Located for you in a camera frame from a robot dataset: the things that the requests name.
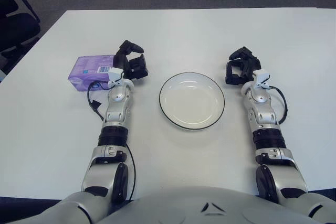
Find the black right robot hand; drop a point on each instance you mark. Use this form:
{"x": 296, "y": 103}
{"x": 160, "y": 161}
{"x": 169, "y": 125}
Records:
{"x": 249, "y": 64}

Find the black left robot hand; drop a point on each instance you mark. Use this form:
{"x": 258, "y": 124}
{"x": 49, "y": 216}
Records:
{"x": 135, "y": 66}

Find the purple tissue paper pack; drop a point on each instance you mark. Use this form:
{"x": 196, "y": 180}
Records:
{"x": 86, "y": 69}

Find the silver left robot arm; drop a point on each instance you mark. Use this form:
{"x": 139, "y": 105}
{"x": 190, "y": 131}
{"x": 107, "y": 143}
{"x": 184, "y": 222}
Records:
{"x": 116, "y": 103}

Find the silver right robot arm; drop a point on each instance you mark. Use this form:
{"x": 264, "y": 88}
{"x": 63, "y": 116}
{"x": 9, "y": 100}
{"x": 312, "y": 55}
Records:
{"x": 262, "y": 106}

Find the white plate with black rim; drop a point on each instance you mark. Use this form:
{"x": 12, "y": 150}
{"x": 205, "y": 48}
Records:
{"x": 191, "y": 100}

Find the black office chair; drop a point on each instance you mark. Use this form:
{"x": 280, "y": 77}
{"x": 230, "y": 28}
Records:
{"x": 15, "y": 24}

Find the silver robot torso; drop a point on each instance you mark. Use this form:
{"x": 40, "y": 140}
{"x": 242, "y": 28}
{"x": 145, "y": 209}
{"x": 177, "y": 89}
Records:
{"x": 168, "y": 205}

